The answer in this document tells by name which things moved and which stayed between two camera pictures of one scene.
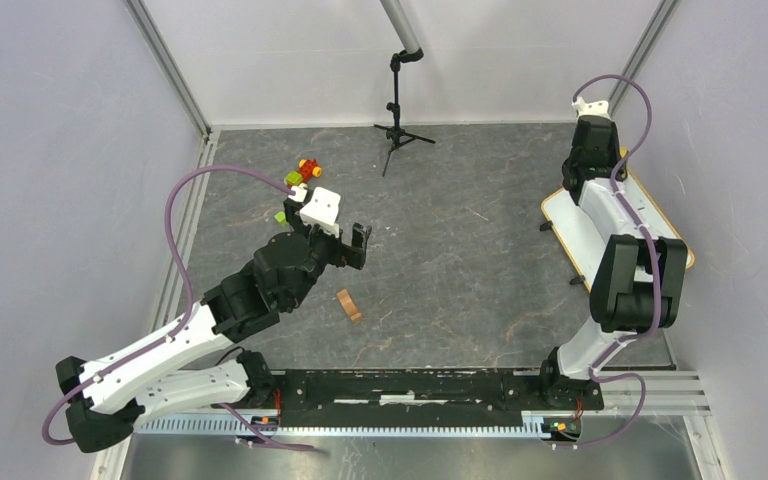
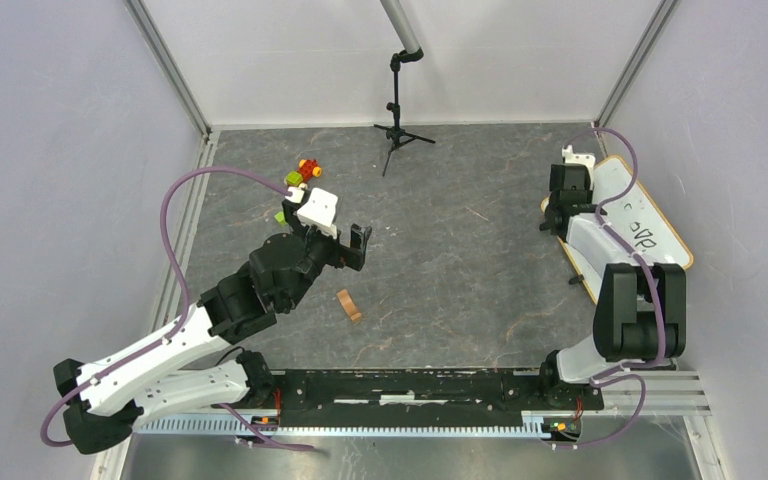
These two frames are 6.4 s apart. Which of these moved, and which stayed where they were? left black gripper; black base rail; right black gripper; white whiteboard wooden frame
Moved: right black gripper
Stayed: white whiteboard wooden frame; left black gripper; black base rail
